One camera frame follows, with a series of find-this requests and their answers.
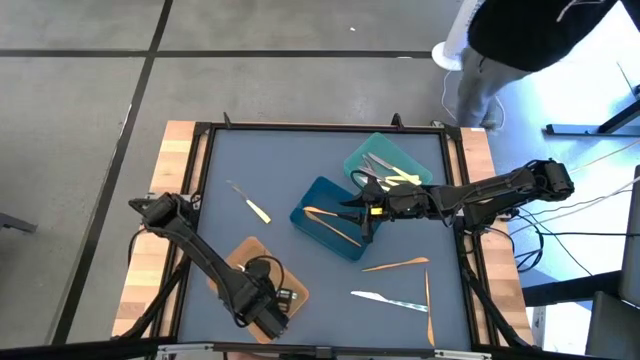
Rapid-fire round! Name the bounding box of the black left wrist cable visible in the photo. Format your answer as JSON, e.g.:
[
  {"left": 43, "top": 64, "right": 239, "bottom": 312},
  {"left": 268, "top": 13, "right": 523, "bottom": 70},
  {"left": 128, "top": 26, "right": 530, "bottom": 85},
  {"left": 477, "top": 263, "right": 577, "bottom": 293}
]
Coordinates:
[{"left": 243, "top": 254, "right": 287, "bottom": 291}]

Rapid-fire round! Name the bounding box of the grey furniture foot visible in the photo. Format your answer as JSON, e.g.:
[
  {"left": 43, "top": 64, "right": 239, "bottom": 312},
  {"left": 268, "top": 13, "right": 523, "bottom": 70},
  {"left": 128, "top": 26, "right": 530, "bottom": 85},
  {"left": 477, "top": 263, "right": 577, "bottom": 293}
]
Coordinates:
[{"left": 0, "top": 212, "right": 39, "bottom": 235}]

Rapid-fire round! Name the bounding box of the black aluminium table frame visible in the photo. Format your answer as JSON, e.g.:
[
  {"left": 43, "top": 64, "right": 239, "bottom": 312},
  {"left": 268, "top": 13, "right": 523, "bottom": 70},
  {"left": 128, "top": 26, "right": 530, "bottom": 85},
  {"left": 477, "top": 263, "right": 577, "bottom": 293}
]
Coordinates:
[{"left": 114, "top": 119, "right": 544, "bottom": 360}]

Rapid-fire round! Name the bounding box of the orange translucent plastic bin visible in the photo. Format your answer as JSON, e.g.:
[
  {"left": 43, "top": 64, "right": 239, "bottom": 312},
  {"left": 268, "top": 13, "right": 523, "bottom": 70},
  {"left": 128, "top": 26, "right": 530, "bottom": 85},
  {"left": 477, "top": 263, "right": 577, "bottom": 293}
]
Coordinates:
[{"left": 206, "top": 235, "right": 310, "bottom": 345}]

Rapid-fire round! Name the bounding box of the white tower fan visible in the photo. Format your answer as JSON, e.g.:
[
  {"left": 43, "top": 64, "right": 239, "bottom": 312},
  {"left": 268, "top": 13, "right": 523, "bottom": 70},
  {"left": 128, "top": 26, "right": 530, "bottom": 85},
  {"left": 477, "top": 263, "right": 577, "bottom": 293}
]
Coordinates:
[{"left": 431, "top": 0, "right": 474, "bottom": 71}]

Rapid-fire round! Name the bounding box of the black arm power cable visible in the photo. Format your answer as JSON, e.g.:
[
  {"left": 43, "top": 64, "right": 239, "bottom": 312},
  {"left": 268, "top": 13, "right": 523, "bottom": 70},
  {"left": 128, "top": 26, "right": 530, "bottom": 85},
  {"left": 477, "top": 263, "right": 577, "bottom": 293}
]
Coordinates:
[{"left": 127, "top": 222, "right": 169, "bottom": 266}]

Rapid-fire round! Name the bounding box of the green translucent plastic bin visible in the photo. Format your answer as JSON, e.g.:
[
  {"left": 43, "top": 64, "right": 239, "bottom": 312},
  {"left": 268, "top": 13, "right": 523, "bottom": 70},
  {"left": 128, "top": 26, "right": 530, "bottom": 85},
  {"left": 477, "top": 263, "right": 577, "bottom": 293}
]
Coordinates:
[{"left": 342, "top": 131, "right": 434, "bottom": 201}]

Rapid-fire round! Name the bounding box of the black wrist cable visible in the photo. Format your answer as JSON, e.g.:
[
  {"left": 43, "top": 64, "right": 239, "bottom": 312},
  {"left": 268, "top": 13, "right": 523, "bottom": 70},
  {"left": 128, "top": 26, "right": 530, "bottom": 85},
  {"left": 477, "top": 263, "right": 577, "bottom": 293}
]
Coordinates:
[
  {"left": 348, "top": 168, "right": 375, "bottom": 191},
  {"left": 243, "top": 254, "right": 287, "bottom": 291}
]

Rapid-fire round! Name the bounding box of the gold utensil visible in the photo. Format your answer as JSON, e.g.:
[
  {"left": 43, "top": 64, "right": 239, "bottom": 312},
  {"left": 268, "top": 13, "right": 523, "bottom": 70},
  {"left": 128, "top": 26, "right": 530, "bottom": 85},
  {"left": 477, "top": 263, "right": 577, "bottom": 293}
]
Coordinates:
[
  {"left": 423, "top": 268, "right": 437, "bottom": 348},
  {"left": 302, "top": 205, "right": 346, "bottom": 218},
  {"left": 303, "top": 210, "right": 363, "bottom": 249},
  {"left": 361, "top": 256, "right": 431, "bottom": 274}
]

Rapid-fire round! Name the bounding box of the silver metal bracket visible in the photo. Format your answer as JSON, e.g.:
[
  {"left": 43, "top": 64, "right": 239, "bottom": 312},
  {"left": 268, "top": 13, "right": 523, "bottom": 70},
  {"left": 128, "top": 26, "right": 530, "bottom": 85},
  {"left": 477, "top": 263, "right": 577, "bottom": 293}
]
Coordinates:
[
  {"left": 433, "top": 349, "right": 494, "bottom": 360},
  {"left": 155, "top": 343, "right": 216, "bottom": 360}
]

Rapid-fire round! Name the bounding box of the yellow floor cable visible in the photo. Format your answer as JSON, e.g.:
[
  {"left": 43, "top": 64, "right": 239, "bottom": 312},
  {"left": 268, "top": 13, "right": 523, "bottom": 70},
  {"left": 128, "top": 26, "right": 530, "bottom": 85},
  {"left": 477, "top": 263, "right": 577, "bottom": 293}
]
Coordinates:
[{"left": 547, "top": 141, "right": 640, "bottom": 177}]

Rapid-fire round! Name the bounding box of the white fan power cable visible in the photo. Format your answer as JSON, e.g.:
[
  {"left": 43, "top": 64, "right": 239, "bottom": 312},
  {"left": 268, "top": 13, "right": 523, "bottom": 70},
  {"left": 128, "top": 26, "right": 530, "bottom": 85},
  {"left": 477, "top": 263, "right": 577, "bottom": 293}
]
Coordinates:
[{"left": 440, "top": 67, "right": 507, "bottom": 132}]

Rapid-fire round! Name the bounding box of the grey table mat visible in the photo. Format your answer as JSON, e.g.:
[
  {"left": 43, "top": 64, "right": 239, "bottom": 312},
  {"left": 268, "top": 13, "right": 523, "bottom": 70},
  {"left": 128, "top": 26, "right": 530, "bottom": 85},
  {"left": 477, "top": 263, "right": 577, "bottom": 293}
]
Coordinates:
[{"left": 178, "top": 128, "right": 474, "bottom": 351}]

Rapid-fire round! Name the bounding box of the person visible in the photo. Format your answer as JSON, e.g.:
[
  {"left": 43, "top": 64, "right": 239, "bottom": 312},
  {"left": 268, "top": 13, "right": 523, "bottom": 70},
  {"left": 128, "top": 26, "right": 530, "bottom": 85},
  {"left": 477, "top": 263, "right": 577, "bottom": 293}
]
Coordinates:
[{"left": 453, "top": 0, "right": 624, "bottom": 130}]

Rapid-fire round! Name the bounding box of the dark grey furniture piece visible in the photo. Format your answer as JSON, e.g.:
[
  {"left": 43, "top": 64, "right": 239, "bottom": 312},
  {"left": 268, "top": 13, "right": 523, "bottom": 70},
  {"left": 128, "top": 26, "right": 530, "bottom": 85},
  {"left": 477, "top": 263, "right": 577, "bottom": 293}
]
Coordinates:
[{"left": 584, "top": 164, "right": 640, "bottom": 360}]

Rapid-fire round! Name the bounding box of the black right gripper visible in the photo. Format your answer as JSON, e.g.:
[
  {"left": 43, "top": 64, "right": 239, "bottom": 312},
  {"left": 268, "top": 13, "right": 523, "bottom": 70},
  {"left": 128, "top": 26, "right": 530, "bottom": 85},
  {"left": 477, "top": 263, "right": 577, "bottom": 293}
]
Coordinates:
[{"left": 334, "top": 174, "right": 434, "bottom": 245}]

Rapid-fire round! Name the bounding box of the blue plastic bin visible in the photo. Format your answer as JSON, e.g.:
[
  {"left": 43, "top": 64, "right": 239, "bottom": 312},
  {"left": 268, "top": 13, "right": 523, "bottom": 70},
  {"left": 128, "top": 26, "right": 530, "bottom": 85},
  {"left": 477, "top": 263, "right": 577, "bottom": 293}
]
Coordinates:
[{"left": 288, "top": 175, "right": 386, "bottom": 264}]

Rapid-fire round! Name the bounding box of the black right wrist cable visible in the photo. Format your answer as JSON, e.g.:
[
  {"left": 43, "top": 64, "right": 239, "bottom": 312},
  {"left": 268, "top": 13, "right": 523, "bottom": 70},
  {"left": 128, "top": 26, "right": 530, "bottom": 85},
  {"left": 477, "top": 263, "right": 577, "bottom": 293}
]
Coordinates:
[{"left": 348, "top": 168, "right": 375, "bottom": 191}]

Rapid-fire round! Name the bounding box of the black floor cable bundle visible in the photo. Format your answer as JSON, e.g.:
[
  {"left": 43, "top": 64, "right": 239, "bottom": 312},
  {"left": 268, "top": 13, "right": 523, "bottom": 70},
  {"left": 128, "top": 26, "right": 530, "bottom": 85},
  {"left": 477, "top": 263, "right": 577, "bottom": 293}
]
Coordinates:
[{"left": 497, "top": 174, "right": 640, "bottom": 276}]

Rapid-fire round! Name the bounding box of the white floor cable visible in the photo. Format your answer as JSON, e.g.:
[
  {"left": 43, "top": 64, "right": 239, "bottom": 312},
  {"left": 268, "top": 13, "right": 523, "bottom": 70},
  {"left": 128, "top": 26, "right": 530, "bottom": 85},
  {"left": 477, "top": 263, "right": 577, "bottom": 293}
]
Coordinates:
[{"left": 569, "top": 177, "right": 640, "bottom": 214}]

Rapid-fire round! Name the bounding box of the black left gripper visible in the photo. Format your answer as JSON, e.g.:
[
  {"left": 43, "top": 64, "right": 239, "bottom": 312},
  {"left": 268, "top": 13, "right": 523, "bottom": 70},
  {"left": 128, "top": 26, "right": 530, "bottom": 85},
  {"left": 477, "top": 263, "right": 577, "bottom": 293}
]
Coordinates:
[{"left": 234, "top": 280, "right": 296, "bottom": 342}]

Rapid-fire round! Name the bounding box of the black desk foot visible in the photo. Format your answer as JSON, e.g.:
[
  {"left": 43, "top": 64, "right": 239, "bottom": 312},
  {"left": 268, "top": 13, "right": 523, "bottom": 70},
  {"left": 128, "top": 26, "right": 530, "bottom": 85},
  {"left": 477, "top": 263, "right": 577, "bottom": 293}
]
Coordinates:
[
  {"left": 522, "top": 271, "right": 621, "bottom": 307},
  {"left": 544, "top": 84, "right": 640, "bottom": 137}
]

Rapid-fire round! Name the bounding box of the silver knife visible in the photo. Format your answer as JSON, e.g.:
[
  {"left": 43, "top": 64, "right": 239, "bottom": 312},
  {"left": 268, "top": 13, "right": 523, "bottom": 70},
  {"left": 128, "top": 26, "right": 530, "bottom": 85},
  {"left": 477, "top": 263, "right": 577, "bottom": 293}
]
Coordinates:
[{"left": 349, "top": 290, "right": 430, "bottom": 314}]

